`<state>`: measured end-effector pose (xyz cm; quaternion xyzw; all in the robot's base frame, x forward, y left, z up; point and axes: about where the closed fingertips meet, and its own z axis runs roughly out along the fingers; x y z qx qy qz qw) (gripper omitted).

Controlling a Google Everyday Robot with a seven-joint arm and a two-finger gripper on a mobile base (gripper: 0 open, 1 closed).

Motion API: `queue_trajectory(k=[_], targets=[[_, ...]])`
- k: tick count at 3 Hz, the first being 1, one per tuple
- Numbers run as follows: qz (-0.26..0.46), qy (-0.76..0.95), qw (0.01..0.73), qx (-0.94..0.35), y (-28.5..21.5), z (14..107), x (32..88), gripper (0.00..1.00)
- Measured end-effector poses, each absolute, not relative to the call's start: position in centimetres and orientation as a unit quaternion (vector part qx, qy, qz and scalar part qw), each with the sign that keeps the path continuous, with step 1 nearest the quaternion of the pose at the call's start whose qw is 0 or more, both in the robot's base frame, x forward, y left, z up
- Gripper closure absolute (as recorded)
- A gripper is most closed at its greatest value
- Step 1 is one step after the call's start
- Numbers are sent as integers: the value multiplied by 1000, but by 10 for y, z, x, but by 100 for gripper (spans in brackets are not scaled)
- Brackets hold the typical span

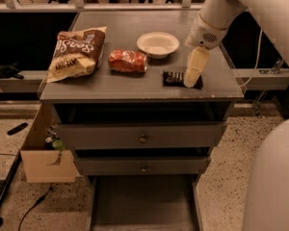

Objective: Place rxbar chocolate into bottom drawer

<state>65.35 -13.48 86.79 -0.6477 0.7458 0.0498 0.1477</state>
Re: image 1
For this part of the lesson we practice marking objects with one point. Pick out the dark chocolate rxbar wrapper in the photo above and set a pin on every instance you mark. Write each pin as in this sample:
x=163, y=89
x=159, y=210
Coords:
x=176, y=79

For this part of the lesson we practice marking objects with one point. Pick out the cardboard box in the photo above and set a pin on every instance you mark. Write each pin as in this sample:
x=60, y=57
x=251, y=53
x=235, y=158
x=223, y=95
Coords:
x=41, y=162

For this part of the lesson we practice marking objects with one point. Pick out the black marker on floor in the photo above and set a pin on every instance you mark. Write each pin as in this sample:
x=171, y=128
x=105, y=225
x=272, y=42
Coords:
x=17, y=128

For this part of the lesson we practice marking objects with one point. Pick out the white paper bowl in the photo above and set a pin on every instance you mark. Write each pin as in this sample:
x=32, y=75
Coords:
x=158, y=45

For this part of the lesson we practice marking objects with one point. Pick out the grey drawer cabinet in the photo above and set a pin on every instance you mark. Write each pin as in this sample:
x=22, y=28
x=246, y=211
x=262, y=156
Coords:
x=115, y=98

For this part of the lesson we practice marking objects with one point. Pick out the grey middle drawer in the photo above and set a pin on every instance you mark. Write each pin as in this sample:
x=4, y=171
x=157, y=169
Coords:
x=142, y=165

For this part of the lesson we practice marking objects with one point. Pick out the crushed red soda can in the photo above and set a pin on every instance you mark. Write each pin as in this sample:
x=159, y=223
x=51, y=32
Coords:
x=126, y=61

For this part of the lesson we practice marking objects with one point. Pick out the brown white chip bag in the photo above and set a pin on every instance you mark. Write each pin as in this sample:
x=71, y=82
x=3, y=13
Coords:
x=76, y=54

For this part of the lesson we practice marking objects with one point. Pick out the black cloth item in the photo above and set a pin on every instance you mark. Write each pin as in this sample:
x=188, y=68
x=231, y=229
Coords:
x=10, y=71

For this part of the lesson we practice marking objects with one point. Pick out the grey top drawer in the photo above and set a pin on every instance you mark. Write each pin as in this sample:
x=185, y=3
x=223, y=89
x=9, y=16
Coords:
x=127, y=136

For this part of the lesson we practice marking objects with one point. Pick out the grey open bottom drawer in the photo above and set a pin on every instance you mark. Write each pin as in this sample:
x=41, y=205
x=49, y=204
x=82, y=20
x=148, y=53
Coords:
x=144, y=203

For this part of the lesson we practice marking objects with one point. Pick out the green bottle in box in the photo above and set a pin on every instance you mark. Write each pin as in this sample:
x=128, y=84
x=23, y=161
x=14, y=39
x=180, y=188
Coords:
x=53, y=139

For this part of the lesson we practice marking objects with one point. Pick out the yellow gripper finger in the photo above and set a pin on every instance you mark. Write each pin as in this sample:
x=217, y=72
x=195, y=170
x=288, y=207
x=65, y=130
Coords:
x=197, y=61

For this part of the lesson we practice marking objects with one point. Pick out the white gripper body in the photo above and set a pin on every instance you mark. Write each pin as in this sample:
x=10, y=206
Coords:
x=204, y=33

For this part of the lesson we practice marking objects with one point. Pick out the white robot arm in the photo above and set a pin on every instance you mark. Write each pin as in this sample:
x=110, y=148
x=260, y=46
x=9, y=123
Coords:
x=267, y=201

